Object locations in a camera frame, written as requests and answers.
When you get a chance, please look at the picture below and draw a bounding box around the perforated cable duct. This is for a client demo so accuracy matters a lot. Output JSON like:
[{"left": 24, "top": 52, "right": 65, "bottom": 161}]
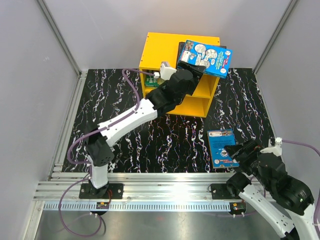
[{"left": 44, "top": 201, "right": 247, "bottom": 212}]

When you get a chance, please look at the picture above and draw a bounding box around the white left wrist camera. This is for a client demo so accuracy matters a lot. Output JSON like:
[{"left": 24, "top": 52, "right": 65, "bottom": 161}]
[{"left": 153, "top": 61, "right": 177, "bottom": 81}]

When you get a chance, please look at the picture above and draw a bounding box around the aluminium front rail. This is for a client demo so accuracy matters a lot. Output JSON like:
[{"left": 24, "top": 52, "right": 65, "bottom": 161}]
[{"left": 33, "top": 164, "right": 233, "bottom": 203}]

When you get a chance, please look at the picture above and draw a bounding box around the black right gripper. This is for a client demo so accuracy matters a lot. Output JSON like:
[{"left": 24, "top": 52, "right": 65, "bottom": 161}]
[{"left": 223, "top": 137, "right": 273, "bottom": 191}]

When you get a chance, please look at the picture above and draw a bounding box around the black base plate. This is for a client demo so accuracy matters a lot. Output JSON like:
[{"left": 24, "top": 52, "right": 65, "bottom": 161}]
[
  {"left": 78, "top": 183, "right": 124, "bottom": 200},
  {"left": 208, "top": 183, "right": 246, "bottom": 200}
]

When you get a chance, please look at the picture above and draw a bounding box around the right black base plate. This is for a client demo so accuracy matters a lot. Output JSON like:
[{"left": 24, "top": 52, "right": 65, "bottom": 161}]
[{"left": 208, "top": 183, "right": 246, "bottom": 200}]

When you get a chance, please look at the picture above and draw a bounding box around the yellow wooden shelf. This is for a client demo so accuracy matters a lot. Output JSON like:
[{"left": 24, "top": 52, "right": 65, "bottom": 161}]
[{"left": 138, "top": 32, "right": 221, "bottom": 118}]

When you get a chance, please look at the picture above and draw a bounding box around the green 104-Storey Treehouse book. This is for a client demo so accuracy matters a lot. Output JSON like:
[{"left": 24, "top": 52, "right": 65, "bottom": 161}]
[{"left": 144, "top": 75, "right": 164, "bottom": 88}]

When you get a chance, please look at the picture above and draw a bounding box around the blue 130-Storey Treehouse book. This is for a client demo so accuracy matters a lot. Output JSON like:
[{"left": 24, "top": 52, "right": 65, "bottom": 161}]
[{"left": 207, "top": 129, "right": 239, "bottom": 169}]

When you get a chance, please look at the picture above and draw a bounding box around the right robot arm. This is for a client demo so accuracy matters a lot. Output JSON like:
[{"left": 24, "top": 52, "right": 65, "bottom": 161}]
[{"left": 224, "top": 137, "right": 320, "bottom": 240}]

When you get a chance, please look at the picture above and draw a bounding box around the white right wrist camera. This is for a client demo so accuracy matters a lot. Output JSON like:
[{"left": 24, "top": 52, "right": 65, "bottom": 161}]
[{"left": 260, "top": 137, "right": 282, "bottom": 157}]

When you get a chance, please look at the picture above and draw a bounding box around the dark Tale of Two Cities book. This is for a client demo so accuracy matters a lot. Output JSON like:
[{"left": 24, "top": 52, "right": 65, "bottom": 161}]
[{"left": 176, "top": 42, "right": 227, "bottom": 64}]

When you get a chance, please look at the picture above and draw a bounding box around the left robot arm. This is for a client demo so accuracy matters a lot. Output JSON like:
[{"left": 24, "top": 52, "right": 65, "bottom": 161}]
[{"left": 85, "top": 61, "right": 206, "bottom": 199}]

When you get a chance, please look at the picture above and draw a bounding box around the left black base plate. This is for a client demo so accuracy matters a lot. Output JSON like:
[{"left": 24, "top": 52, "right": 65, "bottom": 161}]
[{"left": 78, "top": 183, "right": 124, "bottom": 200}]

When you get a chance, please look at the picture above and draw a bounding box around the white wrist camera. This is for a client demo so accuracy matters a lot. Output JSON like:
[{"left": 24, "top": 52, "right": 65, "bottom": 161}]
[
  {"left": 260, "top": 137, "right": 282, "bottom": 157},
  {"left": 153, "top": 61, "right": 177, "bottom": 81}
]

